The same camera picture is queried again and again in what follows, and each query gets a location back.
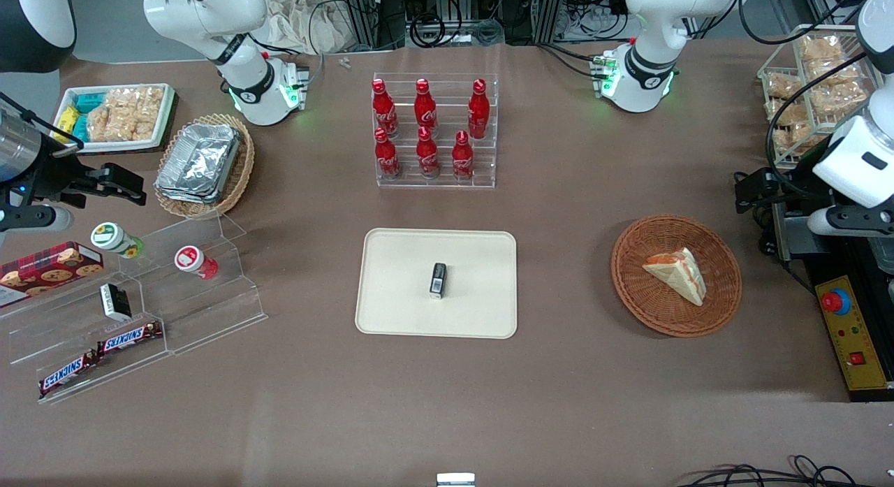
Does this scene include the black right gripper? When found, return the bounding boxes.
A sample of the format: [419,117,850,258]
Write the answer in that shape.
[17,129,147,208]

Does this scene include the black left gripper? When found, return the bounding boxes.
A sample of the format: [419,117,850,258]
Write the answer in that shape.
[734,166,833,216]

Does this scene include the triangular sandwich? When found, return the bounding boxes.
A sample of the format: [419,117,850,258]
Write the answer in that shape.
[642,247,708,307]

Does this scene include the white rectangular snack tray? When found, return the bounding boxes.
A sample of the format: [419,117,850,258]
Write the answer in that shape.
[52,83,177,154]

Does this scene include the light wicker basket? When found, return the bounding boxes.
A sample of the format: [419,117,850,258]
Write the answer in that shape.
[154,113,256,220]

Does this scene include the brown wicker basket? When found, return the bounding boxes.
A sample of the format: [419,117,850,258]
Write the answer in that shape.
[611,215,742,337]

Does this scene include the beige plastic tray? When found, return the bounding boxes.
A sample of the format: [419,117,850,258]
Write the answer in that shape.
[355,228,518,340]

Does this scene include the green-lidded drink cup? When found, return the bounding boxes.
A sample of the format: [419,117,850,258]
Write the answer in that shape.
[91,222,145,259]

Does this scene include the bagged fried snack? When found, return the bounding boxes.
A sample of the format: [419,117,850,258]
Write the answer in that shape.
[810,82,871,118]
[772,124,816,157]
[807,57,865,89]
[770,99,811,129]
[800,34,847,62]
[765,73,804,101]

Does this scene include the clear bag rice crackers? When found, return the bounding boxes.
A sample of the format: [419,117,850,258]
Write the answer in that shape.
[87,87,165,143]

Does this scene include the teal snack packet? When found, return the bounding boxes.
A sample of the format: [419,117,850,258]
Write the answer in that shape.
[72,92,105,143]

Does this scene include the stacked aluminium foil trays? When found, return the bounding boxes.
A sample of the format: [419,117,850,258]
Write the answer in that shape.
[155,123,242,205]

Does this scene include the red tartan cookie box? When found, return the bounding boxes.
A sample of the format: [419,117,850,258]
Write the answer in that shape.
[0,241,104,307]

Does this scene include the red-lidded drink cup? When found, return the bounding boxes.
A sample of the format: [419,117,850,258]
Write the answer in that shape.
[175,245,219,279]

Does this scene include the small black and white box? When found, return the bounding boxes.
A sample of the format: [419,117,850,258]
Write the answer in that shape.
[100,283,132,322]

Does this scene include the Snickers chocolate bar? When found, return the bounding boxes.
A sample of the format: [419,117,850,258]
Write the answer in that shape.
[96,321,163,355]
[38,350,100,397]

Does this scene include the clear acrylic step shelf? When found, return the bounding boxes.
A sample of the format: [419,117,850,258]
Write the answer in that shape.
[0,212,268,405]

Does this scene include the yellow emergency stop box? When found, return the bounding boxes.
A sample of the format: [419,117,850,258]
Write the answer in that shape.
[815,275,891,392]

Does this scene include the beige cloth bag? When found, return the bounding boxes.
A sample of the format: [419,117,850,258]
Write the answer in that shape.
[265,0,350,54]

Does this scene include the red cola bottle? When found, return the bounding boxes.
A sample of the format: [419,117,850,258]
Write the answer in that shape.
[467,79,491,140]
[372,79,399,138]
[414,78,438,136]
[374,128,402,180]
[451,130,475,180]
[416,126,441,178]

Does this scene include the clear acrylic bottle rack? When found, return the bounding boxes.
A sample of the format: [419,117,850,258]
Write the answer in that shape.
[372,73,499,189]

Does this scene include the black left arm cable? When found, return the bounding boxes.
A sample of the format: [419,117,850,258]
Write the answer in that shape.
[737,0,870,194]

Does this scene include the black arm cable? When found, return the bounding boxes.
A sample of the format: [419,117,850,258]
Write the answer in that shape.
[737,0,870,194]
[0,91,86,152]

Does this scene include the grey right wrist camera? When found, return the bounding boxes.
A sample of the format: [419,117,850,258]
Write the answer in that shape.
[0,205,74,233]

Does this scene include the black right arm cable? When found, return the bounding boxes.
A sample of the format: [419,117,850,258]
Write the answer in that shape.
[0,91,86,152]

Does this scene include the white wire rack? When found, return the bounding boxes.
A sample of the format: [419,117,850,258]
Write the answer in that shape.
[758,24,884,170]

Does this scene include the black left base cables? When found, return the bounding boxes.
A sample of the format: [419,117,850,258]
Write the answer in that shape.
[534,41,610,80]

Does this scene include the black base cables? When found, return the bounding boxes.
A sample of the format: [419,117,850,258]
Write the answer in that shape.
[262,38,326,91]
[534,41,610,80]

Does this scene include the black right base cables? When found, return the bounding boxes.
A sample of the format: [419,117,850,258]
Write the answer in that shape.
[262,38,326,91]

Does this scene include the aluminium frame profile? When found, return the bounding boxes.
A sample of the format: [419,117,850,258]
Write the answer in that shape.
[534,0,568,44]
[341,0,383,49]

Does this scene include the black floor cables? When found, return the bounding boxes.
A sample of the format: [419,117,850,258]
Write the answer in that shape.
[681,455,894,487]

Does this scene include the coiled black cable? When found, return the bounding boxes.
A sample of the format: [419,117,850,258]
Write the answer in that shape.
[408,12,448,49]

